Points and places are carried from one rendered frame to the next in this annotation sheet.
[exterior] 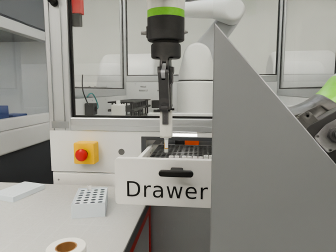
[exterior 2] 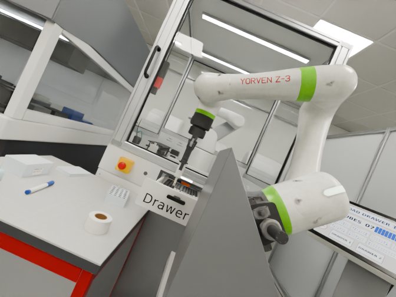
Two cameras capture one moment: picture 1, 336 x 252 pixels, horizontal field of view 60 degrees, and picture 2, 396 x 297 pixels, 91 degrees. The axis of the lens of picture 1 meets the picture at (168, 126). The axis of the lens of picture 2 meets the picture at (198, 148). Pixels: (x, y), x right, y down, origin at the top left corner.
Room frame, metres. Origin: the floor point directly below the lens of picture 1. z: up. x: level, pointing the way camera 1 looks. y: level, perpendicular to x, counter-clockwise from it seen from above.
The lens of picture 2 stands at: (-0.12, 0.06, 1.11)
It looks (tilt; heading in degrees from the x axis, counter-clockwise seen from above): 1 degrees up; 354
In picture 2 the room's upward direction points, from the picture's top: 24 degrees clockwise
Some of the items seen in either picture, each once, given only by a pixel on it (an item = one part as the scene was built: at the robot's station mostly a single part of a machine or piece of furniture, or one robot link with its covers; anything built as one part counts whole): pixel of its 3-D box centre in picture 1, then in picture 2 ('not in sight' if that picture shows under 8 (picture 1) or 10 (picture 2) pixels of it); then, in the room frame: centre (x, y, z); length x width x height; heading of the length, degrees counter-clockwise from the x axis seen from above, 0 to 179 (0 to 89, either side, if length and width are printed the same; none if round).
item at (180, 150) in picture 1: (182, 162); (178, 194); (0.85, -0.04, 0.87); 0.22 x 0.18 x 0.06; 174
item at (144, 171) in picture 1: (177, 182); (173, 204); (0.65, -0.02, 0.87); 0.29 x 0.02 x 0.11; 84
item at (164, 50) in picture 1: (166, 61); (194, 137); (0.75, 0.01, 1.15); 0.08 x 0.07 x 0.09; 173
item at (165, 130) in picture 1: (165, 124); (180, 170); (0.74, 0.01, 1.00); 0.03 x 0.01 x 0.07; 83
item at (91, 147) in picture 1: (86, 152); (124, 165); (0.96, 0.28, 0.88); 0.07 x 0.05 x 0.07; 84
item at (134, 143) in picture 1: (198, 133); (191, 180); (1.41, -0.15, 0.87); 1.02 x 0.95 x 0.14; 84
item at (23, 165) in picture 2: not in sight; (29, 165); (0.70, 0.56, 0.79); 0.13 x 0.09 x 0.05; 173
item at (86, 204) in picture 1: (91, 201); (117, 195); (0.77, 0.21, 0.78); 0.12 x 0.08 x 0.04; 9
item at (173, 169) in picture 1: (176, 172); (176, 198); (0.62, -0.02, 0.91); 0.07 x 0.04 x 0.01; 84
